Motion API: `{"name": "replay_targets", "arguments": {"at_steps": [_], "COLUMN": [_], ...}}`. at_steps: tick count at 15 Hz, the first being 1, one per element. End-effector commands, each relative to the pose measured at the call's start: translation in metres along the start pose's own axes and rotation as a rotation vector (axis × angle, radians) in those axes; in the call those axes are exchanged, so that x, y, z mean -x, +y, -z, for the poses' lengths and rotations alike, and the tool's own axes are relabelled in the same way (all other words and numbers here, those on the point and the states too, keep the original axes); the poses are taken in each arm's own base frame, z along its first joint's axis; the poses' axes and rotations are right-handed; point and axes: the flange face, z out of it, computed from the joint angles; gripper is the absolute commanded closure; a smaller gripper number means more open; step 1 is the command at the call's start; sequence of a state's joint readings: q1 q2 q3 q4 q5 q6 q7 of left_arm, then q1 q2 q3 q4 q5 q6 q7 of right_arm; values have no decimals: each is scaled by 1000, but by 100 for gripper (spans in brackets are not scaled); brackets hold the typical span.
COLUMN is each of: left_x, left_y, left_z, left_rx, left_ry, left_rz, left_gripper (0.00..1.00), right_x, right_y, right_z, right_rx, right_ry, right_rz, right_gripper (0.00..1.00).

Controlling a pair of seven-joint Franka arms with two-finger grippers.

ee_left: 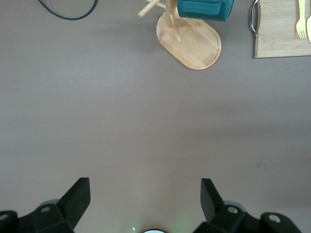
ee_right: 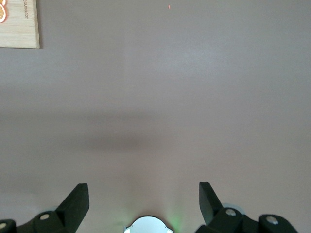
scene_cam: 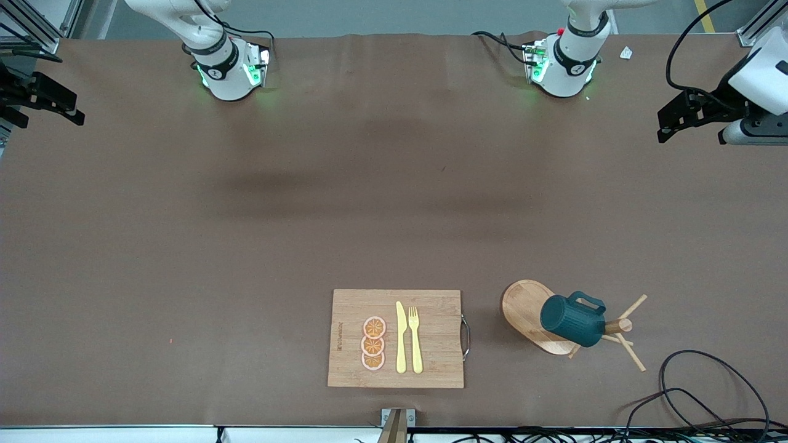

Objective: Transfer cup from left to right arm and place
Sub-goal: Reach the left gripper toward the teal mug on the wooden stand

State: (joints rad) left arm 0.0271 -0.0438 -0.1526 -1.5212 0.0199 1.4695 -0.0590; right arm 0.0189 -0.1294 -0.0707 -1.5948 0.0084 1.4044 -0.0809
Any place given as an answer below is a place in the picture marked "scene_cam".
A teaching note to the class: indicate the brown bar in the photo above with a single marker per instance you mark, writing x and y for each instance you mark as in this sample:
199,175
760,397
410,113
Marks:
394,427

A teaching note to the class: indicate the white paper scrap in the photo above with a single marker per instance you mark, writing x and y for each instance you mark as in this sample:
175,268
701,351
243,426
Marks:
626,53

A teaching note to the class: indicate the wooden cup rack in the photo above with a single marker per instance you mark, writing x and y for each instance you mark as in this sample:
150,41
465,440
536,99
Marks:
523,311

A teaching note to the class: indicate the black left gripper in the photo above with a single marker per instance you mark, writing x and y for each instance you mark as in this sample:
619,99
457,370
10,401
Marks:
721,98

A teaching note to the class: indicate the white table edge rail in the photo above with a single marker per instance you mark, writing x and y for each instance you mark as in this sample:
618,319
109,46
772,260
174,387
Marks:
123,435

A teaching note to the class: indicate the bamboo cutting board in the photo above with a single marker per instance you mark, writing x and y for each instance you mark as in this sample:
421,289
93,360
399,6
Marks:
431,338

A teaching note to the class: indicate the yellow plastic fork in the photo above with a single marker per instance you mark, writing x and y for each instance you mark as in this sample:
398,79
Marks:
416,351

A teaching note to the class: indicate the grey metal bracket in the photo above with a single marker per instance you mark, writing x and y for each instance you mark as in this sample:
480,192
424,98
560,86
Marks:
411,417

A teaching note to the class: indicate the aluminium frame profile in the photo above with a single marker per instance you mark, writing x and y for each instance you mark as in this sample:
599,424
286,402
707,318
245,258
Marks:
760,24
37,27

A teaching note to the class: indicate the yellow plastic knife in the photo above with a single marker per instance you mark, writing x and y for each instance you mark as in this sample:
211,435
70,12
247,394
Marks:
401,344

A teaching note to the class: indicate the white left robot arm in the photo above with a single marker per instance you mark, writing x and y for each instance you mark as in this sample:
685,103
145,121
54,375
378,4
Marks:
566,67

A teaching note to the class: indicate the dark green ribbed cup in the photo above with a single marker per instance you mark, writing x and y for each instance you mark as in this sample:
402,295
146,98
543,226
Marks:
569,323

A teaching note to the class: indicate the brown table mat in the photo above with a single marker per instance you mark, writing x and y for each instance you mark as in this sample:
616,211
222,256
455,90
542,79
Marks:
184,277

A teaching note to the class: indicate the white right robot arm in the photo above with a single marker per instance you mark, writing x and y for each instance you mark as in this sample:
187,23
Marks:
221,74

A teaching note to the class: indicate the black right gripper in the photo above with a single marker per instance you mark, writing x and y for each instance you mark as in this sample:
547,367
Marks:
13,92

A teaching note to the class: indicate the toy orange slice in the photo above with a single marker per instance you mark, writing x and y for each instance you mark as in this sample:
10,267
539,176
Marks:
374,327

